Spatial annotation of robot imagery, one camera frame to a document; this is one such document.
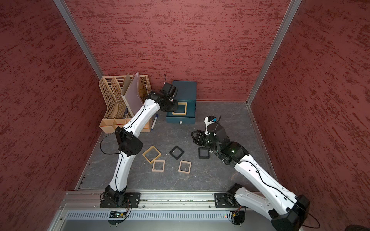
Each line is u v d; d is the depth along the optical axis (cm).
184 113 90
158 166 86
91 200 76
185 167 86
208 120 65
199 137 62
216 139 52
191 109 96
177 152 92
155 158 88
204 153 93
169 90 71
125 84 94
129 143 56
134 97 86
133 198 75
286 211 38
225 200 74
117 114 103
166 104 70
